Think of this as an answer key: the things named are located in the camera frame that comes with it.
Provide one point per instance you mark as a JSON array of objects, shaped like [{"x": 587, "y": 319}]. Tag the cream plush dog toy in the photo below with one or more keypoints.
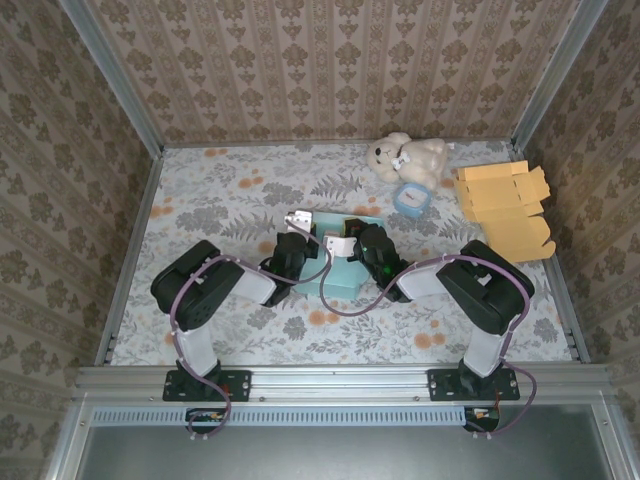
[{"x": 420, "y": 160}]

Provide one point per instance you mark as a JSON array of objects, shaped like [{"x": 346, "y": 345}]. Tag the aluminium frame post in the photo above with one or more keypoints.
[
  {"x": 115, "y": 85},
  {"x": 555, "y": 75}
]

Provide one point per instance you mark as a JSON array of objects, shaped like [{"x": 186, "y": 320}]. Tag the floral table cover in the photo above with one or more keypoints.
[{"x": 300, "y": 340}]

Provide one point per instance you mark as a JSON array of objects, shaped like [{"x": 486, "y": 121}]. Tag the aluminium front rail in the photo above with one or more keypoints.
[{"x": 340, "y": 382}]

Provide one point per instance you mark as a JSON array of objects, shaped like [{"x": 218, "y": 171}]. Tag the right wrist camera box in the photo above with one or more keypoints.
[{"x": 340, "y": 245}]

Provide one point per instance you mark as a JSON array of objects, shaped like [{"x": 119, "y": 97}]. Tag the small black electronics module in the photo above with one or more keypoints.
[
  {"x": 482, "y": 416},
  {"x": 210, "y": 417}
]

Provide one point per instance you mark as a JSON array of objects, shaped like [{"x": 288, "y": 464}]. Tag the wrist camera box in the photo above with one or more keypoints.
[
  {"x": 340, "y": 245},
  {"x": 299, "y": 220}
]

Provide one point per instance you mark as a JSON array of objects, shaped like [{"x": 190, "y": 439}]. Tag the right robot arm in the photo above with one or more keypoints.
[{"x": 490, "y": 290}]

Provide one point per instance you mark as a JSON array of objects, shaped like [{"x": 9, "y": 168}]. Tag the yellow paper box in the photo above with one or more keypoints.
[{"x": 495, "y": 200}]

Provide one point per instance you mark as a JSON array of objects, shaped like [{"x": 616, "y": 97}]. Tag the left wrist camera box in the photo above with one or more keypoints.
[{"x": 299, "y": 220}]

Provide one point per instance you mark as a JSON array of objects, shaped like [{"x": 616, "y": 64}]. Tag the aluminium side rail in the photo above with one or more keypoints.
[
  {"x": 129, "y": 250},
  {"x": 567, "y": 310}
]

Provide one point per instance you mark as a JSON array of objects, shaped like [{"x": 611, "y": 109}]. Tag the grey metal panel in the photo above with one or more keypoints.
[{"x": 350, "y": 455}]

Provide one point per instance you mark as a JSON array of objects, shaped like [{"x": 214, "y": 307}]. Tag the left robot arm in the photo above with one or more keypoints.
[{"x": 200, "y": 285}]

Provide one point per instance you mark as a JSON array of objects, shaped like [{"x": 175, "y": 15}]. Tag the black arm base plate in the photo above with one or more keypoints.
[
  {"x": 442, "y": 385},
  {"x": 235, "y": 385}
]

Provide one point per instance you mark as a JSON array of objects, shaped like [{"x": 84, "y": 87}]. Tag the teal paper box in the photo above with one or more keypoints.
[{"x": 330, "y": 280}]

